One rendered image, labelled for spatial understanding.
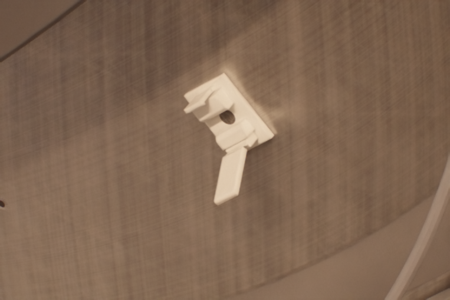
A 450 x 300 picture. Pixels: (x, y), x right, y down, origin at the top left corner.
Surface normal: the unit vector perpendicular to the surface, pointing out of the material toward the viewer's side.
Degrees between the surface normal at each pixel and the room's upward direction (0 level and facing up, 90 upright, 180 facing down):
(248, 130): 49
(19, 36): 90
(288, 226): 90
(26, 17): 90
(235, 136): 90
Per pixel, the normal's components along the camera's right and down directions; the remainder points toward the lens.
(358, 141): -0.44, 0.54
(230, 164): -0.74, -0.48
